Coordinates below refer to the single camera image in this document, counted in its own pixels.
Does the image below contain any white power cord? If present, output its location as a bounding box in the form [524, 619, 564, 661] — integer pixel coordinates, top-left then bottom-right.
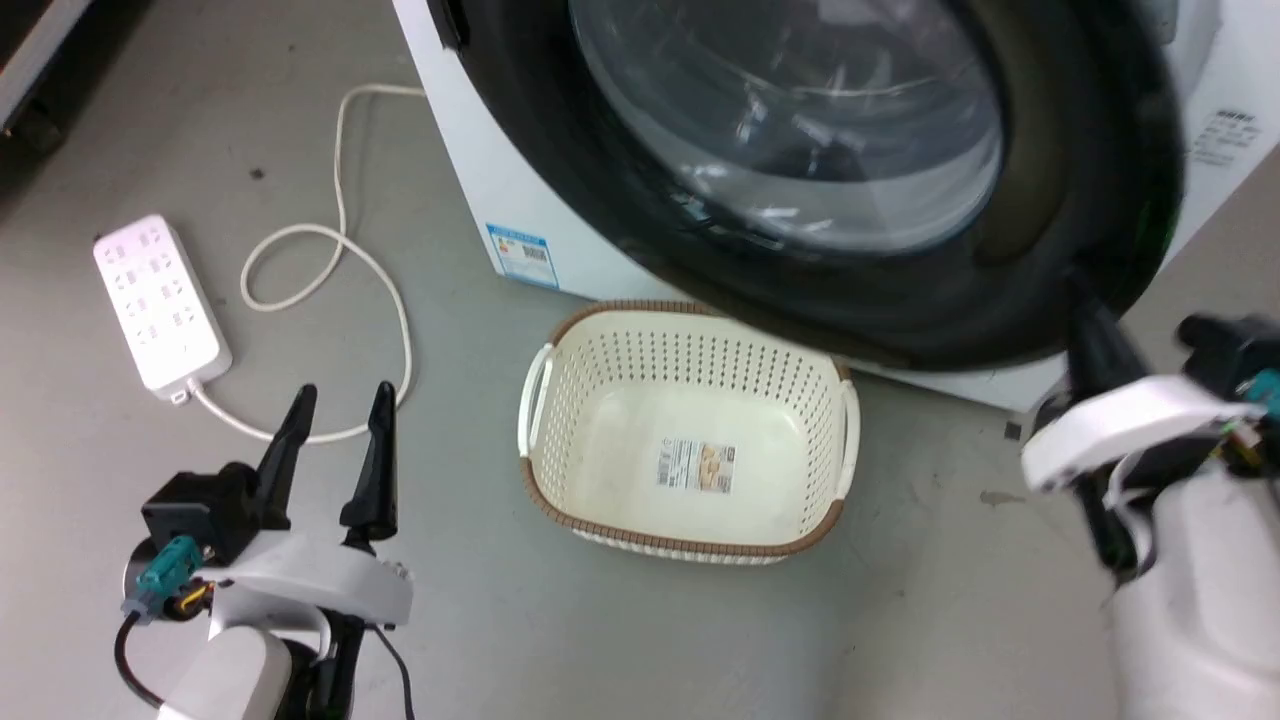
[188, 84, 427, 445]

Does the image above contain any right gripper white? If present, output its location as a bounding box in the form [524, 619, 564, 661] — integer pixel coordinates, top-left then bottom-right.
[1020, 268, 1265, 495]

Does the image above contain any thin black cable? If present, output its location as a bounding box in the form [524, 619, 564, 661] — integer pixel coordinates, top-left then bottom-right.
[372, 624, 417, 720]
[112, 610, 169, 712]

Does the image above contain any dark furniture base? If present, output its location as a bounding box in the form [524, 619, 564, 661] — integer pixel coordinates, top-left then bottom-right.
[0, 0, 153, 196]

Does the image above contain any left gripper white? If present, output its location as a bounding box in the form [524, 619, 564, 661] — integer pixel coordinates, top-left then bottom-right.
[207, 381, 415, 641]

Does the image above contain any blue energy label sticker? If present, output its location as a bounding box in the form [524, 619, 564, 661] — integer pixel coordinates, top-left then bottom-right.
[485, 222, 561, 292]

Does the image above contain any white power strip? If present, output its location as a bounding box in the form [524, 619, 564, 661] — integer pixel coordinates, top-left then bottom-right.
[93, 214, 234, 404]

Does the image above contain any black round washer door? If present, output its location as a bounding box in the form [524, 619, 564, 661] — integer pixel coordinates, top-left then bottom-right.
[428, 0, 1188, 373]

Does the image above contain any cream perforated laundry basket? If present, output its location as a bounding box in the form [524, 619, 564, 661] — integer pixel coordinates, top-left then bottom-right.
[517, 299, 861, 567]

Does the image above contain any basket product label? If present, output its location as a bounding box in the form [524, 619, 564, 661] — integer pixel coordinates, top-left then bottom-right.
[656, 436, 738, 495]

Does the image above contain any white front-load washing machine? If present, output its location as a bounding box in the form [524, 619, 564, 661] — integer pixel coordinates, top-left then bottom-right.
[391, 0, 1280, 414]

